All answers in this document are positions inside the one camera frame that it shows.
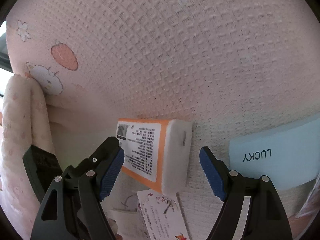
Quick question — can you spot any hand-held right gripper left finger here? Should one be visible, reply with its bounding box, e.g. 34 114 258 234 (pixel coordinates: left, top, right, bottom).
30 136 125 240

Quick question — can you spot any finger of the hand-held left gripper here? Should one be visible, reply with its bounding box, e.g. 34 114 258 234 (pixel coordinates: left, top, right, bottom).
22 144 64 203

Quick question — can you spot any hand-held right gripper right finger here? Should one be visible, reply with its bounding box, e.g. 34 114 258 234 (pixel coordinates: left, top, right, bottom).
199 146 293 240

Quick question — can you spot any orange and white box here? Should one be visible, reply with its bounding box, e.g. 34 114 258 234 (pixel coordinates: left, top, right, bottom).
117 118 193 195

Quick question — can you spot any light blue box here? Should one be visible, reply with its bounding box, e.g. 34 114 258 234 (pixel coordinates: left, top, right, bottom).
229 114 320 191

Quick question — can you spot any folded pale pink quilt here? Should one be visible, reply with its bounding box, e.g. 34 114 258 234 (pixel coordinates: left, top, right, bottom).
0 74 57 240

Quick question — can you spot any floral print card pack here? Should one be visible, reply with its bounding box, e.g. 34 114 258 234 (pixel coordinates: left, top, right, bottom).
136 189 188 240

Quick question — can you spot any pink printed blanket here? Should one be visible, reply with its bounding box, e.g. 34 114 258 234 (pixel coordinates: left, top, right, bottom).
0 0 320 240

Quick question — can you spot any window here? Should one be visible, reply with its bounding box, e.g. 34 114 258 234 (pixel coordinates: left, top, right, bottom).
0 21 14 74

